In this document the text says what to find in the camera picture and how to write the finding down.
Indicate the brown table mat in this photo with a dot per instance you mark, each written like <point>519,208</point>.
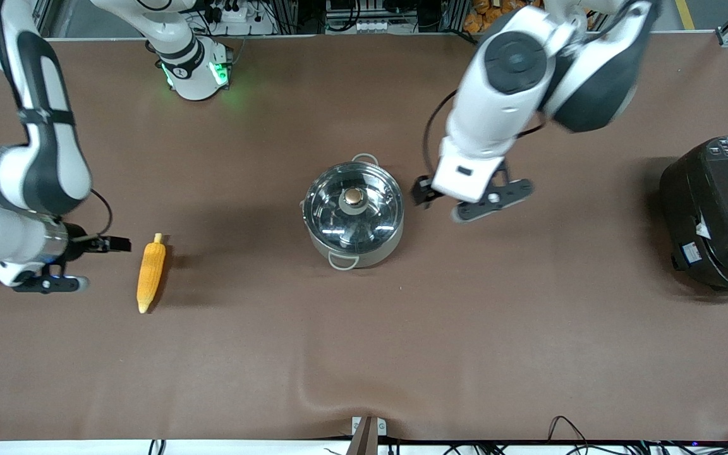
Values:
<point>212,354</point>

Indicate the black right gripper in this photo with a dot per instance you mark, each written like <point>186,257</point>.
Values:
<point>78,246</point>

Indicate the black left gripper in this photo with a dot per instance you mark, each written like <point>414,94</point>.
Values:
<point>423,190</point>

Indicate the stainless steel pot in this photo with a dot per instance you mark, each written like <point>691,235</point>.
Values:
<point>371,256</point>

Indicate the metal table edge bracket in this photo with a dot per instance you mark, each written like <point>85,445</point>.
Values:
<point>367,430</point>

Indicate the glass pot lid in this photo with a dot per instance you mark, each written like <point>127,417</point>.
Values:
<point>339,221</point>

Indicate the yellow corn cob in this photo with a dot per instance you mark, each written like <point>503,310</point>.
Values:
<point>151,272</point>

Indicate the orange snack packets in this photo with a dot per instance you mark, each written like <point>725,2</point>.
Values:
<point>478,19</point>

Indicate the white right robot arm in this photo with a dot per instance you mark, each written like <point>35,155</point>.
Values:
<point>54,158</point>

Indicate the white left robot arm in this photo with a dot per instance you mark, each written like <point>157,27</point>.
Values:
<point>497,114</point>

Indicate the white power strip with plugs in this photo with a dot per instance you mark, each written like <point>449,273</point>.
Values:
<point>234,12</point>

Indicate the long white power strip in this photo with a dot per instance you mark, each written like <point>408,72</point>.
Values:
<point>376,26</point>

